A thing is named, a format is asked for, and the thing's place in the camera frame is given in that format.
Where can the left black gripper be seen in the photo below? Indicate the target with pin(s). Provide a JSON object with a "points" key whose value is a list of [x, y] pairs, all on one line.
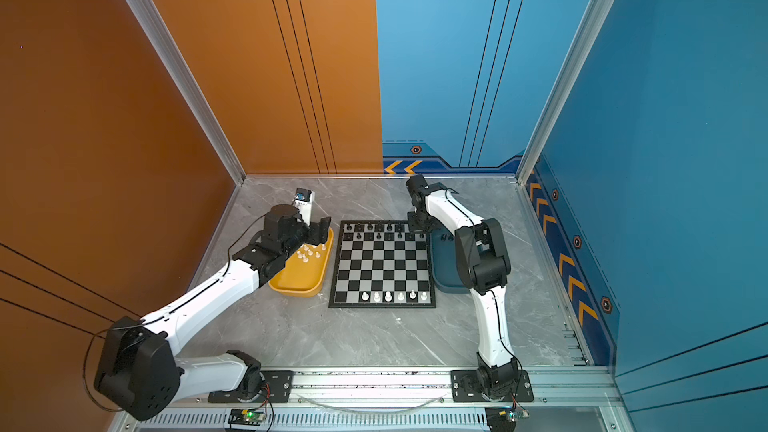
{"points": [[319, 231]]}

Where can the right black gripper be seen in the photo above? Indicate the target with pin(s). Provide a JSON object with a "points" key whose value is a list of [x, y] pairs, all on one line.
{"points": [[413, 228]]}

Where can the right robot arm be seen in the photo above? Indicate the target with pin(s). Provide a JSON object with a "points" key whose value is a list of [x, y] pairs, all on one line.
{"points": [[483, 266]]}

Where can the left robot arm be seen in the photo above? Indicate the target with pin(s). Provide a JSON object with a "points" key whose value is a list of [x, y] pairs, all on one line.
{"points": [[140, 369]]}

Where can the black white chess board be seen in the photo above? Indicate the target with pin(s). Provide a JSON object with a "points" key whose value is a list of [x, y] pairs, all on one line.
{"points": [[382, 264]]}

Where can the left green circuit board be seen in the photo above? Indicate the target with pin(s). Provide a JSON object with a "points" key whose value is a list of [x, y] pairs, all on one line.
{"points": [[247, 420]]}

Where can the right circuit board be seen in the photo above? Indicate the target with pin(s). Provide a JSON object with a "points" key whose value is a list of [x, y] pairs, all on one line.
{"points": [[504, 419]]}

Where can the yellow plastic tray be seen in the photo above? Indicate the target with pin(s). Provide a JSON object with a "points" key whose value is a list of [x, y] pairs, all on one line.
{"points": [[305, 270]]}

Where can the teal plastic tray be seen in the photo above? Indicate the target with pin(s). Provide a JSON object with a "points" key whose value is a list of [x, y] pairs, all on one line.
{"points": [[444, 267]]}

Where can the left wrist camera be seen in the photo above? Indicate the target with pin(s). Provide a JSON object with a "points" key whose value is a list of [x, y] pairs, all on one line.
{"points": [[303, 198]]}

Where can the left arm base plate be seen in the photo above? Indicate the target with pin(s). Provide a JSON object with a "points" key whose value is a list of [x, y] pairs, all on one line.
{"points": [[273, 386]]}

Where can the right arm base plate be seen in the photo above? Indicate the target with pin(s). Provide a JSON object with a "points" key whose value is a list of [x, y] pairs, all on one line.
{"points": [[468, 385]]}

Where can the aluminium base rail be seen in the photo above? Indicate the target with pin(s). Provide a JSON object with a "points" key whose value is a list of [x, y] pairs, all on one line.
{"points": [[412, 386]]}

